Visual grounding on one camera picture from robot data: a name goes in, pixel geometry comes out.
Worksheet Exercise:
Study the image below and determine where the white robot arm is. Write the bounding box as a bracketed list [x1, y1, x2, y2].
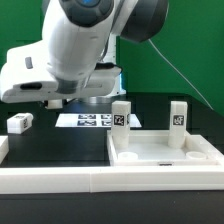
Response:
[42, 0, 169, 99]

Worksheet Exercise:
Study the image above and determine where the white sheet with tags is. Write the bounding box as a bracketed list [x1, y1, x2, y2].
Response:
[54, 113, 142, 129]

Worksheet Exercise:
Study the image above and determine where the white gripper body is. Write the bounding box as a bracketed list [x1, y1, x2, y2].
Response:
[44, 64, 122, 100]

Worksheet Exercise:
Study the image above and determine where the white U-shaped fence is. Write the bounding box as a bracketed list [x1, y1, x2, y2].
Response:
[0, 134, 224, 195]

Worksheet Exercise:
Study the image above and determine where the white square table top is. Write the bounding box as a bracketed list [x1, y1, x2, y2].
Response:
[107, 130, 224, 166]

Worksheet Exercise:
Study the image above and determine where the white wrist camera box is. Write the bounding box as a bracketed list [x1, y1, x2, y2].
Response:
[0, 39, 63, 104]

